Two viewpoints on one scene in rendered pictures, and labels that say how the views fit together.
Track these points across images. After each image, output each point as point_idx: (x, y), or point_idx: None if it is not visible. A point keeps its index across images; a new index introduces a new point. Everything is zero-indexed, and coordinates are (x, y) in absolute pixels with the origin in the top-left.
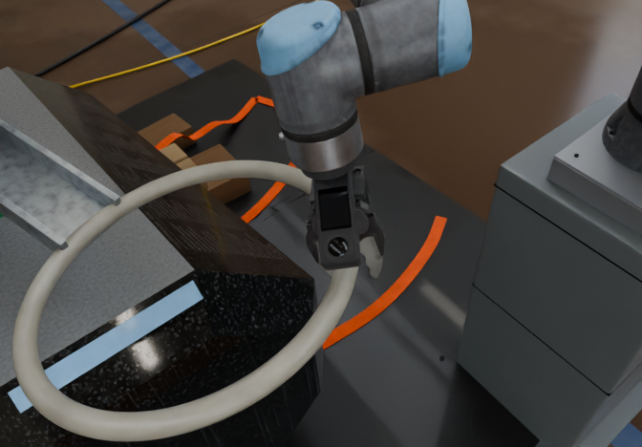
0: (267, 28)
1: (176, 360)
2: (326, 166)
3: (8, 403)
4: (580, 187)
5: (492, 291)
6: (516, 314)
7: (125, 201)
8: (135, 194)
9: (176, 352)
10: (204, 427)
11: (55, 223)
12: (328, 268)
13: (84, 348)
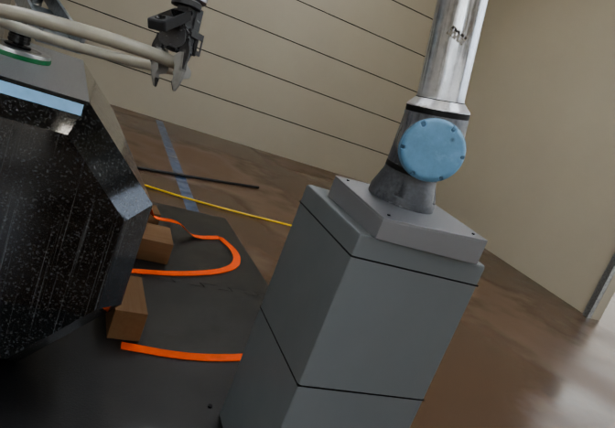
0: None
1: (37, 126)
2: None
3: None
4: (339, 195)
5: (268, 306)
6: (273, 324)
7: (86, 44)
8: (93, 46)
9: (41, 123)
10: (8, 219)
11: None
12: (149, 23)
13: (1, 80)
